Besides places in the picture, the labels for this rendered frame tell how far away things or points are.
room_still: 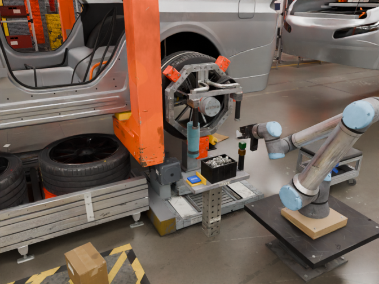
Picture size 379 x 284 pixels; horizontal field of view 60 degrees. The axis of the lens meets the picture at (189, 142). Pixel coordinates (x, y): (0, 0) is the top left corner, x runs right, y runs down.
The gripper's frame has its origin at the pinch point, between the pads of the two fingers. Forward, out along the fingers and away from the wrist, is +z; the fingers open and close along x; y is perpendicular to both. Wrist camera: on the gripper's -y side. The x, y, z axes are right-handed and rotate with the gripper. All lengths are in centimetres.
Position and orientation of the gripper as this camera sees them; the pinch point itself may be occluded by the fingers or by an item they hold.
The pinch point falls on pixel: (237, 138)
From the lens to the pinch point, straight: 222.7
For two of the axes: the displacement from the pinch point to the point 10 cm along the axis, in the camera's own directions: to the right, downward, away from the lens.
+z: -4.9, 0.8, 8.7
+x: -8.4, 2.2, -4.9
